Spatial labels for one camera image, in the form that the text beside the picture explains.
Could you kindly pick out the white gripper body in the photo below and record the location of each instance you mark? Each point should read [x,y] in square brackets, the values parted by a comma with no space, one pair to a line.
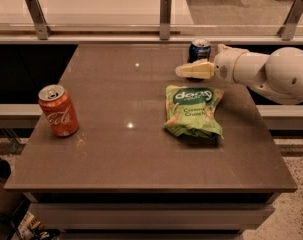
[225,66]

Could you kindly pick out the printed packet under table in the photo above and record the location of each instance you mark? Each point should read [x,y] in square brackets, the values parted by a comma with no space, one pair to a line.
[30,228]

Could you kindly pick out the right metal railing bracket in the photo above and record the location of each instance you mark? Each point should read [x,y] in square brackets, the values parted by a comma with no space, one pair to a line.
[287,30]

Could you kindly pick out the dark bin at left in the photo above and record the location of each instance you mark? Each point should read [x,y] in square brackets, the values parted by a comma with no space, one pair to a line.
[11,203]

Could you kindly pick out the middle metal railing bracket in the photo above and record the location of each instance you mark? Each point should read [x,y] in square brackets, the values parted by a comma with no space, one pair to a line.
[165,19]

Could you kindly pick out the blue pepsi can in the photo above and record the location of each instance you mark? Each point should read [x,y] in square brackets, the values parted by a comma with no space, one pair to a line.
[200,48]

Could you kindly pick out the red coke can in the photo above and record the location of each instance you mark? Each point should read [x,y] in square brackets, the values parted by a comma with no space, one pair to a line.
[59,110]

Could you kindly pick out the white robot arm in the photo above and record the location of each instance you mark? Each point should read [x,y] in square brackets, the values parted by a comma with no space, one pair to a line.
[277,77]

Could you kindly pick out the left metal railing bracket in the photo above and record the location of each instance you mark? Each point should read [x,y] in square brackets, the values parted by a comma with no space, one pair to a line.
[41,27]

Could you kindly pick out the green chip bag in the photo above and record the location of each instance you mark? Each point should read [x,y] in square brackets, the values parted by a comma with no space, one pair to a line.
[190,111]

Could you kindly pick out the metal railing bracket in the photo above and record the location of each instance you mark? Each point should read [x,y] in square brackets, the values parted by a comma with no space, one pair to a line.
[287,30]
[41,27]
[165,19]

